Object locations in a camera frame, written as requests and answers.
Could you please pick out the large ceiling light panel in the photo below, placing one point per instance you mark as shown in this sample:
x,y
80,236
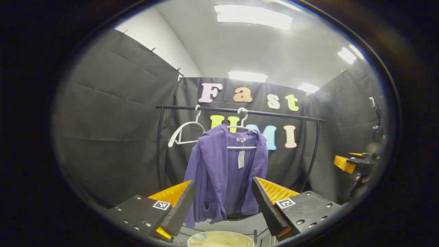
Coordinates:
x,y
253,16

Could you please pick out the black backdrop cloth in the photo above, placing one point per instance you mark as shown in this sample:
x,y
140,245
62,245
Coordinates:
x,y
120,120

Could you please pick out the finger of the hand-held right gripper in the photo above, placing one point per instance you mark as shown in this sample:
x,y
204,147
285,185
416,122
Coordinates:
x,y
344,164

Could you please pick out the camera on black stand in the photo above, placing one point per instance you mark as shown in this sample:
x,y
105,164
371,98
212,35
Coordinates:
x,y
378,132

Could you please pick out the beige laundry hamper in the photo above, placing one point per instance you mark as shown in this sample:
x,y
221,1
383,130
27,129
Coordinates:
x,y
219,240

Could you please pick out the black metal clothes rack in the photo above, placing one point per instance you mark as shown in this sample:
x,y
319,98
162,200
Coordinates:
x,y
274,113

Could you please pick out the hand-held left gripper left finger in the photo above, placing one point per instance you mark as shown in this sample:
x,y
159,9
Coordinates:
x,y
181,209

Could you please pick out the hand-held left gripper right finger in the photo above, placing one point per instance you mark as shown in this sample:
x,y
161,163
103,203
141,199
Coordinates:
x,y
265,206

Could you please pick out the purple knit cardigan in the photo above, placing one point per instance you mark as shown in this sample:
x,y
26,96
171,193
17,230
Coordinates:
x,y
212,164

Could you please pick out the white plastic hanger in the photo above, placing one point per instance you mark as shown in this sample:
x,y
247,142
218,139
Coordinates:
x,y
171,140
247,147

